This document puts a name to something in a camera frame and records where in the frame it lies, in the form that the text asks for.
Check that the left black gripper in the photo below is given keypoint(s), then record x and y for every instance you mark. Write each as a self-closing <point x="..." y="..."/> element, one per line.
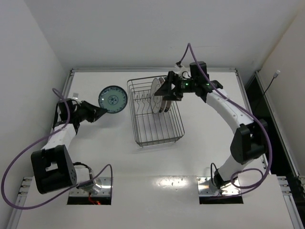
<point x="86" y="112"/>

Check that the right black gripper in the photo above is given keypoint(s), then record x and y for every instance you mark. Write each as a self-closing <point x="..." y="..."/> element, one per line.
<point x="177" y="86"/>

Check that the green red rimmed plate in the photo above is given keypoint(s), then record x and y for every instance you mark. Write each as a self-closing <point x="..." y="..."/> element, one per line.
<point x="163" y="102"/>
<point x="168" y="104"/>

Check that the clear glass plate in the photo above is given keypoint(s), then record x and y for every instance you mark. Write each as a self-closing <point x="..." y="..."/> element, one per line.
<point x="155" y="100"/>

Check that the blue floral patterned plate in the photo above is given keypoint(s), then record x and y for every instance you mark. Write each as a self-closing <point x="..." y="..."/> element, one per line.
<point x="113" y="98"/>

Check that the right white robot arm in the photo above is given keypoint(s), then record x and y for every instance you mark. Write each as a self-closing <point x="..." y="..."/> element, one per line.
<point x="250" y="138"/>

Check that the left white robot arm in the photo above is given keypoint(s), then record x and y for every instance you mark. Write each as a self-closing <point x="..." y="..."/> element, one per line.
<point x="52" y="165"/>

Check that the metal wire dish rack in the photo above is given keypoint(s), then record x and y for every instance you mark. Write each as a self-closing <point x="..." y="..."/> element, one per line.
<point x="154" y="120"/>

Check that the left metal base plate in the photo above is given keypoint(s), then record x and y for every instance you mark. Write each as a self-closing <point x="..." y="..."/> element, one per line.
<point x="100" y="188"/>

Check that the metal base plate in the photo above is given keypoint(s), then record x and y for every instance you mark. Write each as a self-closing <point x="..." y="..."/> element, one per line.
<point x="100" y="188"/>
<point x="207" y="189"/>

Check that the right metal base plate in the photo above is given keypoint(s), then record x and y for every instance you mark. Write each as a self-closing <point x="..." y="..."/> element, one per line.
<point x="207" y="189"/>

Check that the black wall cable white plug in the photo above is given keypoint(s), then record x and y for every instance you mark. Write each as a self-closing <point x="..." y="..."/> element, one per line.
<point x="274" y="77"/>

